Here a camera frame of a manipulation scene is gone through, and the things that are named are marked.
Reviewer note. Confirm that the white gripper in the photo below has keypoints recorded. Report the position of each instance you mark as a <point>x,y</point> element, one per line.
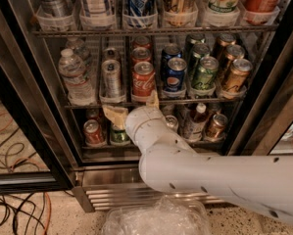
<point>140,117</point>

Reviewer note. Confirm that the red coke can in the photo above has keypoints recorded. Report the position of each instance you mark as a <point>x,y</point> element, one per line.
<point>140,54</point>
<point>142,41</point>
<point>143,79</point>

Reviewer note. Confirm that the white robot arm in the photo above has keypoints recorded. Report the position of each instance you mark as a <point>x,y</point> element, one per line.
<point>262,184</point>

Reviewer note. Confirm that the bottom shelf green can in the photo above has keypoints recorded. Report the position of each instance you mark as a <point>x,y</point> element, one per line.
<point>118,136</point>

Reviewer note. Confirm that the bottom shelf silver can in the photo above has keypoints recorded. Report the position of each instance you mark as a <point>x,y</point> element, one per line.
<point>172,122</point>

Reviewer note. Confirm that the front silver slim can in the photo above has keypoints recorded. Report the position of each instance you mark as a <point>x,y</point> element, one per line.
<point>112,75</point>

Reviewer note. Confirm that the silver slim can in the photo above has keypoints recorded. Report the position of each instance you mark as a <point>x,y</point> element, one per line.
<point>112,75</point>
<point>111,54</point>

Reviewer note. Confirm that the bottom shelf red can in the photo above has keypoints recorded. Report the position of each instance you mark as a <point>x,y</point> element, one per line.
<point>93,132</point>

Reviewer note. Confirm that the front blue pepsi can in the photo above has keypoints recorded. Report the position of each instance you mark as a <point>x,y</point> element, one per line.
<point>174,74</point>

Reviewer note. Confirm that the blue pepsi can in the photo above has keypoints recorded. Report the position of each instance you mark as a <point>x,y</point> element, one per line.
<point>174,74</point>
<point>169,51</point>

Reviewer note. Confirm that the rear silver slim can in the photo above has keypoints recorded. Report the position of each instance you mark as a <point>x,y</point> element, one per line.
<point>111,54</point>

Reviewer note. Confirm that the bottom shelf tea bottle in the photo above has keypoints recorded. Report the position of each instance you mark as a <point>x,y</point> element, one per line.
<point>195,123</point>

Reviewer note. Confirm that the rear blue pepsi can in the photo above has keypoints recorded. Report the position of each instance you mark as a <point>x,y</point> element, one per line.
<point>169,51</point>

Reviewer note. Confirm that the front green soda can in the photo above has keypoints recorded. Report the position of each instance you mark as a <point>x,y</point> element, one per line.
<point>205,73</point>

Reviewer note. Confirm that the green soda can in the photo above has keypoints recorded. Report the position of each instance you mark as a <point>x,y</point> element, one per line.
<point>192,39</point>
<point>205,73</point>
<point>198,51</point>

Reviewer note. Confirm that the bottom shelf gold can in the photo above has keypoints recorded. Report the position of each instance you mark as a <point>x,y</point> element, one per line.
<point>216,126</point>

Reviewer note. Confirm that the middle green soda can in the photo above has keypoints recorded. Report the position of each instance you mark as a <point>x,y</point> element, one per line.
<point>198,51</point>

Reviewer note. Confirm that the rear green soda can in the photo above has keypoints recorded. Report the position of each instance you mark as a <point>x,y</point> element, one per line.
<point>192,39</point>

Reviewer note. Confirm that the stainless steel fridge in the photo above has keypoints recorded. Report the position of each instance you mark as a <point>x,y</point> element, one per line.
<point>107,177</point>

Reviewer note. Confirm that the front gold soda can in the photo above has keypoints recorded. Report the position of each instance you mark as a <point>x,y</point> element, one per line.
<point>236,75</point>

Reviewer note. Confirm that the gold soda can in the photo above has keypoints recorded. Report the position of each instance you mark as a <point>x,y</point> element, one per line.
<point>236,75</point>
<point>230,53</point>
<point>222,40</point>

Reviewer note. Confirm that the glass fridge door left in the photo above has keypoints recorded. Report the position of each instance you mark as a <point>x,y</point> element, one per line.
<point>34,152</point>

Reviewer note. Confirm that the rear gold soda can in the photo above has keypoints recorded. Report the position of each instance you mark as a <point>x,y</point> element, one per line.
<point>222,40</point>

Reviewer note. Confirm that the middle gold soda can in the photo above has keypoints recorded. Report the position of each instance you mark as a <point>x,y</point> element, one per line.
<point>230,53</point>

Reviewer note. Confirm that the front clear water bottle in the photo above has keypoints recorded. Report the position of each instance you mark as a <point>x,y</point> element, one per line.
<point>74,73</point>

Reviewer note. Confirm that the clear water bottle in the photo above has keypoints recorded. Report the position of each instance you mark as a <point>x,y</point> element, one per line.
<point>79,47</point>
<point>74,73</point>

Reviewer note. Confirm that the rear clear water bottle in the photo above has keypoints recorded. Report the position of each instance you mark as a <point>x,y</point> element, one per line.
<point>79,47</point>

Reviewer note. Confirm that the crumpled clear plastic bag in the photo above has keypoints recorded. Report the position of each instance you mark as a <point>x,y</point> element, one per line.
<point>167,216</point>

